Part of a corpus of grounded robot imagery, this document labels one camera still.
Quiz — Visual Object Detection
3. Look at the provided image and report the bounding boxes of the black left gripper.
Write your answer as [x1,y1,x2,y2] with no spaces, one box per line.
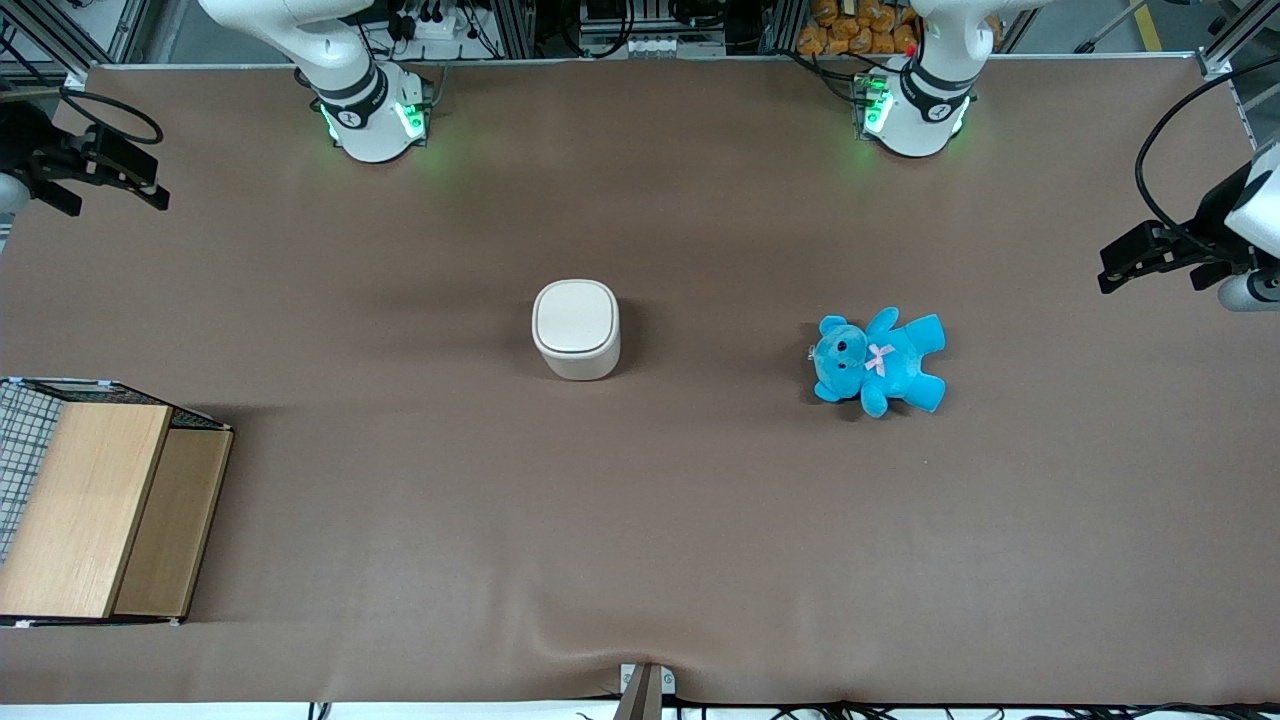
[1098,185,1259,295]

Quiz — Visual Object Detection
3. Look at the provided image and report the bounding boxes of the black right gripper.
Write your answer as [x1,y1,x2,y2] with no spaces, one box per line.
[0,100,171,218]

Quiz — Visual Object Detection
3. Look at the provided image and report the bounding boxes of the white lidded trash can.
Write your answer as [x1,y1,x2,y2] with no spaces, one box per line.
[531,279,622,382]

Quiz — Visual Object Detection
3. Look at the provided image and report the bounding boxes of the blue teddy bear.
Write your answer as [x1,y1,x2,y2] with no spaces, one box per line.
[808,306,948,419]

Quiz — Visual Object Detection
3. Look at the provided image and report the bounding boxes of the wooden shelf box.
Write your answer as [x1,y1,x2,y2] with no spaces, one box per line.
[0,400,235,623]

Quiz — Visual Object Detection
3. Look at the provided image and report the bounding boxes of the bag of orange snacks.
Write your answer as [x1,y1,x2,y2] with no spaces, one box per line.
[796,0,923,57]

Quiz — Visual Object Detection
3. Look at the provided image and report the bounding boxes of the white power strip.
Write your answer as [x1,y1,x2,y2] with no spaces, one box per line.
[596,35,728,60]

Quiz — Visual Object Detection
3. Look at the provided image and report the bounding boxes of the brown table mat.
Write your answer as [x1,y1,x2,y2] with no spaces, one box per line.
[0,55,1280,707]

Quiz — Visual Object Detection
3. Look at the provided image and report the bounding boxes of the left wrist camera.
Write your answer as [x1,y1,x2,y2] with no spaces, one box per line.
[1099,221,1173,269]

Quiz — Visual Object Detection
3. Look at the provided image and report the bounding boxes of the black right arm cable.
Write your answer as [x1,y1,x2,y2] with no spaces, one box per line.
[60,87,164,147]

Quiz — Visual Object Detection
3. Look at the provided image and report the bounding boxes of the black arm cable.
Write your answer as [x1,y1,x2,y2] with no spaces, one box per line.
[1134,55,1280,251]
[60,87,164,147]

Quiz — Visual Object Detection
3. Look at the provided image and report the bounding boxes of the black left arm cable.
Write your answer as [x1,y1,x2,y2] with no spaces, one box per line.
[1134,55,1280,251]

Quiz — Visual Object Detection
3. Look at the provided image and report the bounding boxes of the wooden shelf with wire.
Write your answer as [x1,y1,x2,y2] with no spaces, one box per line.
[0,377,233,629]

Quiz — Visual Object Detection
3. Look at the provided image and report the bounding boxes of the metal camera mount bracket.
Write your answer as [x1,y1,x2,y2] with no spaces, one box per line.
[612,662,677,720]

